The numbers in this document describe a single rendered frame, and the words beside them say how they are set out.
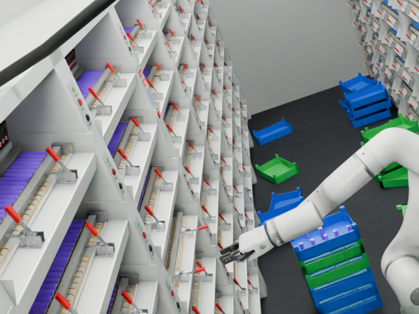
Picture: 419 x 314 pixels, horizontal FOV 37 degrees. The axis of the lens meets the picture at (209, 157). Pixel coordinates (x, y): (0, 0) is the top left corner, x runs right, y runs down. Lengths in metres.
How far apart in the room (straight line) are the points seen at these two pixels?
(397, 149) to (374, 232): 1.85
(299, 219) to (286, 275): 1.70
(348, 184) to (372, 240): 1.78
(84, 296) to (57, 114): 0.45
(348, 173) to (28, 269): 1.05
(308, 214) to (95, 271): 0.72
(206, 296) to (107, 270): 0.89
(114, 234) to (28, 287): 0.51
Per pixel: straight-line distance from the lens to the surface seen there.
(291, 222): 1.87
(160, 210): 2.03
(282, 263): 3.66
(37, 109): 1.53
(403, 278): 2.01
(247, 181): 4.34
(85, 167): 1.46
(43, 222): 1.24
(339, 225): 3.05
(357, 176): 1.85
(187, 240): 2.21
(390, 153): 1.85
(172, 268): 2.03
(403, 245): 2.06
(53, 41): 1.18
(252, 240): 1.90
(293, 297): 3.38
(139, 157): 1.95
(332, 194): 1.85
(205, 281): 2.33
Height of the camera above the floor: 1.99
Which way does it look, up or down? 21 degrees down
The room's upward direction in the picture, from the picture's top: 22 degrees counter-clockwise
